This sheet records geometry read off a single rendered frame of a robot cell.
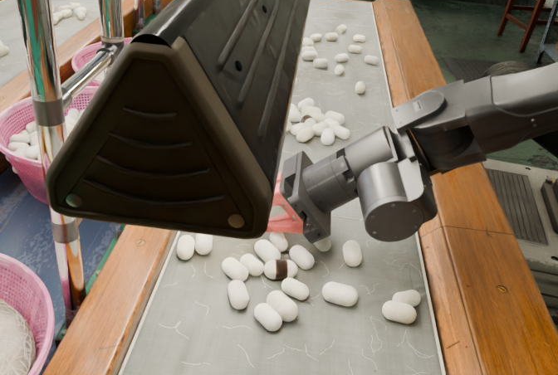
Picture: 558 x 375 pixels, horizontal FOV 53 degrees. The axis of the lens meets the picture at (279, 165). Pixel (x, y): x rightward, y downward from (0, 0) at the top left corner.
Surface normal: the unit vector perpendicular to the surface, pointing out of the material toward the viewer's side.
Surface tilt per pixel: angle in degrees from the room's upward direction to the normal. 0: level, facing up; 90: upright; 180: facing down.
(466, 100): 39
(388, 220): 99
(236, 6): 58
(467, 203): 0
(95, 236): 0
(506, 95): 29
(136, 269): 0
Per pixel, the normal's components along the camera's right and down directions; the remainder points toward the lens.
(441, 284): -0.64, -0.69
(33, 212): 0.08, -0.86
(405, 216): 0.03, 0.64
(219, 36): 0.88, -0.36
